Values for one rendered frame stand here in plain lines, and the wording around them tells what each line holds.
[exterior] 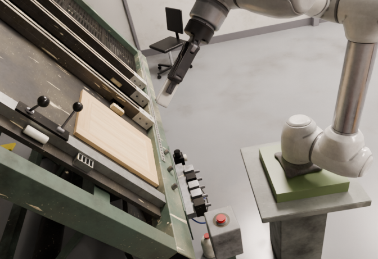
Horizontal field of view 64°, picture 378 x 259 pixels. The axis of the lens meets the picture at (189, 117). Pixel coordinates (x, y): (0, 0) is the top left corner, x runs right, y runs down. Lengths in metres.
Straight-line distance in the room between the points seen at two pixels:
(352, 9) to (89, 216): 1.09
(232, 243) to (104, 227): 0.51
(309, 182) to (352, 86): 0.52
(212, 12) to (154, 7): 4.24
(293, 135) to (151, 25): 3.95
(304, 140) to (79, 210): 0.97
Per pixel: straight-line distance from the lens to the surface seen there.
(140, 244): 1.20
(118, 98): 1.77
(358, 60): 1.25
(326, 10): 1.24
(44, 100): 1.04
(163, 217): 1.40
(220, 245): 1.31
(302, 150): 1.47
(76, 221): 1.07
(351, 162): 1.39
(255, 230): 2.37
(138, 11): 5.05
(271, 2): 0.71
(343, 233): 2.42
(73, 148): 1.19
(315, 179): 1.58
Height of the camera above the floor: 1.97
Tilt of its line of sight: 35 degrees down
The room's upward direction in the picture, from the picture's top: 12 degrees counter-clockwise
